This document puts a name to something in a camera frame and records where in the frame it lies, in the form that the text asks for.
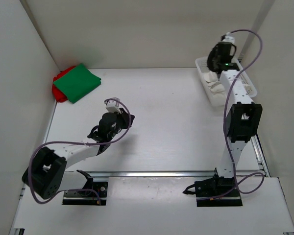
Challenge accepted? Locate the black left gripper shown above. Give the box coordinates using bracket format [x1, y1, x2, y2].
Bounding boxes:
[108, 108, 135, 140]

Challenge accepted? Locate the white cloth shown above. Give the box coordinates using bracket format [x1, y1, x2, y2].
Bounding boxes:
[203, 71, 227, 95]

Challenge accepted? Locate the green t shirt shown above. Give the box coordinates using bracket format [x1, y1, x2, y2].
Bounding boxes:
[52, 64, 101, 103]

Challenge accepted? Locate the red t shirt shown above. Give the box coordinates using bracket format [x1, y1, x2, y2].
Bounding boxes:
[51, 66, 75, 103]

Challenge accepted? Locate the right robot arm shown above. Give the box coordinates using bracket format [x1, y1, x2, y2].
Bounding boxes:
[207, 39, 263, 179]

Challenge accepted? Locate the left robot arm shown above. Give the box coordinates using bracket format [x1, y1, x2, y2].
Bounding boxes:
[22, 108, 135, 204]

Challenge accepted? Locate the white plastic basket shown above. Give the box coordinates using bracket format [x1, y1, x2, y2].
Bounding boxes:
[195, 55, 258, 107]

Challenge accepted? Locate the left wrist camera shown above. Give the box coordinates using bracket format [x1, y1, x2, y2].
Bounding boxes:
[104, 97, 121, 113]

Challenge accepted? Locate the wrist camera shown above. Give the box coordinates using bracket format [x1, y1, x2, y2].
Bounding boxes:
[104, 97, 121, 113]
[220, 32, 236, 44]

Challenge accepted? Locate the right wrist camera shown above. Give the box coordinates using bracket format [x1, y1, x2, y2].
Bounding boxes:
[220, 32, 236, 44]

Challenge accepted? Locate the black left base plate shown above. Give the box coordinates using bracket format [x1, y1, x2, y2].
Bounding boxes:
[59, 170, 108, 206]

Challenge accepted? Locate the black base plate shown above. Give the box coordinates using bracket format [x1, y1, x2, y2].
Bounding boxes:
[59, 170, 108, 206]
[183, 175, 243, 207]

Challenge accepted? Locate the aluminium rail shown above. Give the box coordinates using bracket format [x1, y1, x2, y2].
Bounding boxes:
[36, 168, 270, 179]

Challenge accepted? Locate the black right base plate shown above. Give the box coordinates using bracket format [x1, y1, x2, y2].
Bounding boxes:
[183, 175, 243, 207]

